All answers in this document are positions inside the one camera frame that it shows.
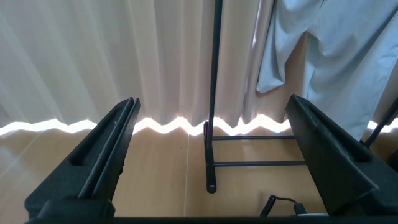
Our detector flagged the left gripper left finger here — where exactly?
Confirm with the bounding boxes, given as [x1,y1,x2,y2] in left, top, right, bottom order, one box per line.
[24,96,141,218]

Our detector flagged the black cable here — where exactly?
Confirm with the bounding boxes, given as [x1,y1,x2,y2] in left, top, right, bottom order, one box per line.
[259,194,308,217]

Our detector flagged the beige curtain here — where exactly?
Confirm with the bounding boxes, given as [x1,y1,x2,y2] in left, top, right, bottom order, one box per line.
[0,0,398,138]

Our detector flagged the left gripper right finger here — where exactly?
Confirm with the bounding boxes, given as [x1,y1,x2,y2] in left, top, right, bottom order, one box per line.
[284,94,398,217]

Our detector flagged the pale grey shorts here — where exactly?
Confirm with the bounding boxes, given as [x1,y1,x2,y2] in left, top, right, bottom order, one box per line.
[256,0,398,141]

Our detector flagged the black clothes rack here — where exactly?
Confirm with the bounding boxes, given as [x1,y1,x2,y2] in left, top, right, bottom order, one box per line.
[203,0,398,194]

